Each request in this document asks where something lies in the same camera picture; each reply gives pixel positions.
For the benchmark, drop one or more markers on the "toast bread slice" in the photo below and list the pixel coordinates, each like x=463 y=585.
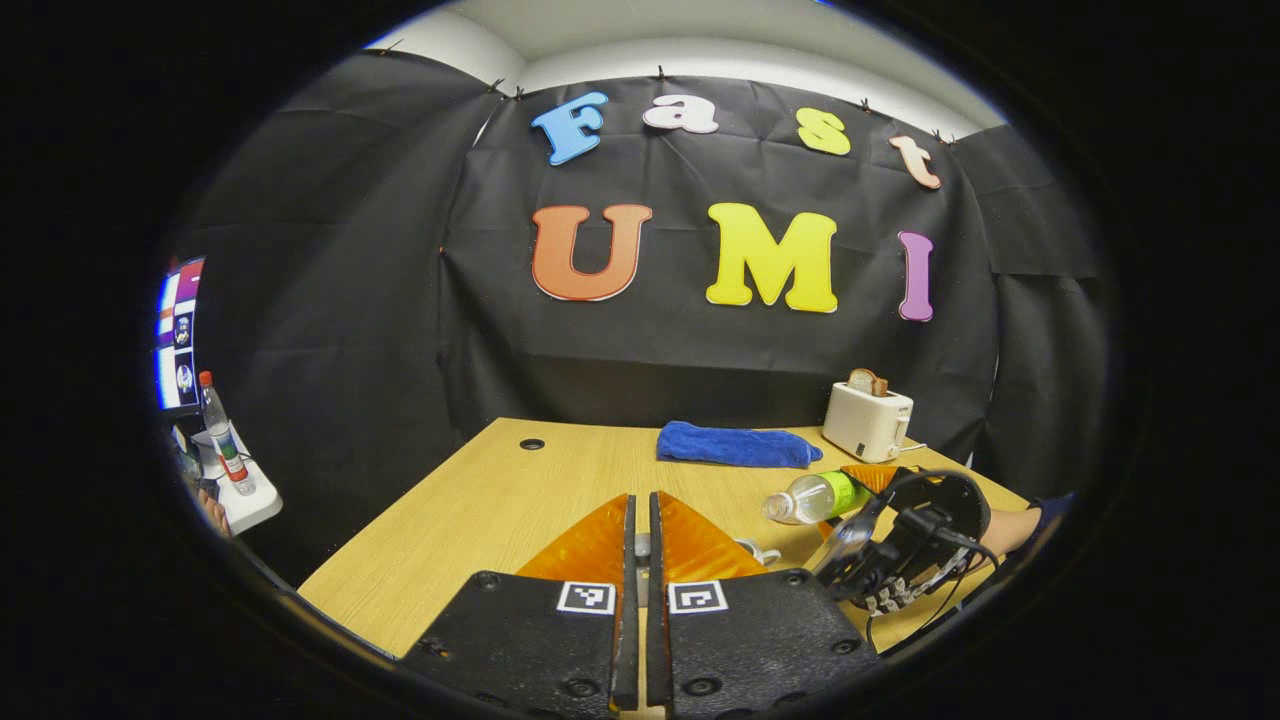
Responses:
x=865 y=382

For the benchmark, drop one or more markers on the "computer monitor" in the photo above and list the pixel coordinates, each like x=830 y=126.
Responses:
x=180 y=340

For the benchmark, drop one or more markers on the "white teacup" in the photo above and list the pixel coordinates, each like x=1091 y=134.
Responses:
x=760 y=552

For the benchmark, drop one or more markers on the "red cap plastic bottle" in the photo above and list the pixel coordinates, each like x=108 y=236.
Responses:
x=228 y=450

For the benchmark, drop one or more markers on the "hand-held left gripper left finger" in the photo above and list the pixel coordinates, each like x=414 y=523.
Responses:
x=627 y=640

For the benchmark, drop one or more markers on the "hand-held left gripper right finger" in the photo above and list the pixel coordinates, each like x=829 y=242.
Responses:
x=655 y=640

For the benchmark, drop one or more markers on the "blue towel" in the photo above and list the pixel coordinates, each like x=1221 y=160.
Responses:
x=730 y=445

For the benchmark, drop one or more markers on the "white side table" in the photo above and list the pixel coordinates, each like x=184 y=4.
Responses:
x=255 y=510

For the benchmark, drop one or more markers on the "white toaster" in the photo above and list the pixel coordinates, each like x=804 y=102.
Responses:
x=865 y=425

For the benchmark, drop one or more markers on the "green label water bottle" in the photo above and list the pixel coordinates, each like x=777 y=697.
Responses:
x=815 y=497

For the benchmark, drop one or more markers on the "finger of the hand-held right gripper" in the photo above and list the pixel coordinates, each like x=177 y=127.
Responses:
x=875 y=477

